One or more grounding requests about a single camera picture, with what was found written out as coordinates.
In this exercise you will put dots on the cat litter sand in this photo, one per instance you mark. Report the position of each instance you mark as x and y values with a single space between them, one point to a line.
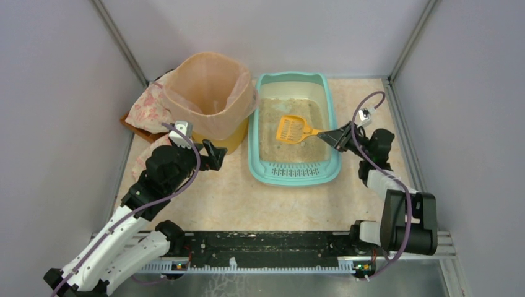
270 149

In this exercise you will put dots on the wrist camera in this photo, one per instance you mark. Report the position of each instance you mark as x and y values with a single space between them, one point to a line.
365 116
181 134

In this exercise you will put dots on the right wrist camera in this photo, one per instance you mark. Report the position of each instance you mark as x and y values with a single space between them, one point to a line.
365 116

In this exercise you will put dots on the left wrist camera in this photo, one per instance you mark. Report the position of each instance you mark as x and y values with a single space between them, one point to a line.
181 134

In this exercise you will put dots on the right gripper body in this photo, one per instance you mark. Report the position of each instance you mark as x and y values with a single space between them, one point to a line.
348 136

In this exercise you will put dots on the orange plastic bin liner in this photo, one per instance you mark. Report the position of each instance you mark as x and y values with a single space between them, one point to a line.
213 92

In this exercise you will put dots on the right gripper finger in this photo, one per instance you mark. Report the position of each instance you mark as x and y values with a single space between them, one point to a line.
336 141
336 134

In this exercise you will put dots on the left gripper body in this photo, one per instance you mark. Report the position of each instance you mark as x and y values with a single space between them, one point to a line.
207 155

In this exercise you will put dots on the brown wooden tray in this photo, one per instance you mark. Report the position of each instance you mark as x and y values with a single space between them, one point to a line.
144 134

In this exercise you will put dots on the pink patterned cloth bag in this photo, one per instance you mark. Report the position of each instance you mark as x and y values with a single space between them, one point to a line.
148 113

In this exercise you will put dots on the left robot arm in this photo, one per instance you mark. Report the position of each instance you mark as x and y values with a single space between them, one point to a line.
131 205

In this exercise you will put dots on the yellow trash bin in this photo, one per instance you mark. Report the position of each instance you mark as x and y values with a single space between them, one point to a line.
232 142

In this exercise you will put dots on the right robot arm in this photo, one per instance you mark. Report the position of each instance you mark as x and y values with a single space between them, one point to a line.
408 222

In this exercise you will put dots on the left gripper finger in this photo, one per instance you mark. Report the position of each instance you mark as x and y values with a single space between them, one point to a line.
216 157
209 147

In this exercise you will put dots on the aluminium frame rail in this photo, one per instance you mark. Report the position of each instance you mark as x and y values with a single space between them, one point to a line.
357 266

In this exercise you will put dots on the yellow litter scoop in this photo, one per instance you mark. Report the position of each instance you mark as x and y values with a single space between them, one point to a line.
293 129

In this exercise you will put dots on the teal litter box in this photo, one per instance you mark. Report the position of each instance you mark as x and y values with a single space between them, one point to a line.
285 85

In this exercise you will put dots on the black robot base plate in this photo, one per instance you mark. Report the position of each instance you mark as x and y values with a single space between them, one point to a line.
270 249

